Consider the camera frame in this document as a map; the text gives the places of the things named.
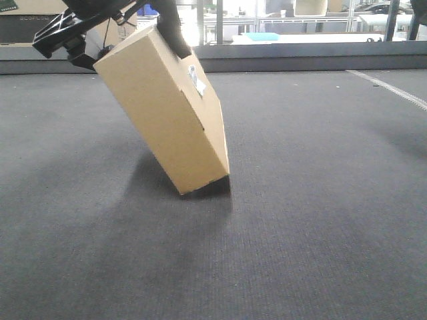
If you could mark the blue flat foam pad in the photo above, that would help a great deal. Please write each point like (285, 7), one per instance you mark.
(262, 36)

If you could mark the white tape strip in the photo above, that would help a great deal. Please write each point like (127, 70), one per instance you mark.
(397, 91)

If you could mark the grey vertical pillar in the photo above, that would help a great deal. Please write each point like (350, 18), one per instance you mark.
(219, 21)

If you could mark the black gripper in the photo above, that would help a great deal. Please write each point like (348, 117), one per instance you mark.
(78, 18)

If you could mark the brown cardboard package box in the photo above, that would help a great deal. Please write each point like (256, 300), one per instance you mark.
(184, 131)

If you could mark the beige open bin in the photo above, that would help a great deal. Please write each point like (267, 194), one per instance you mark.
(310, 8)

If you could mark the large cardboard box stack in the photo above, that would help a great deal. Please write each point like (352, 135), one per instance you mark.
(107, 30)

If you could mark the white barcode label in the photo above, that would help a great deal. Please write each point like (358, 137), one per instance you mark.
(199, 85)

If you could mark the black box with lettering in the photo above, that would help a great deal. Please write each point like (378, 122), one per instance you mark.
(22, 28)

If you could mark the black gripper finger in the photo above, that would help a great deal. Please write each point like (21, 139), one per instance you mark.
(169, 25)

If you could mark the grey raised carpet ledge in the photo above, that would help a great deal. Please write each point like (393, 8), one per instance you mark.
(16, 60)

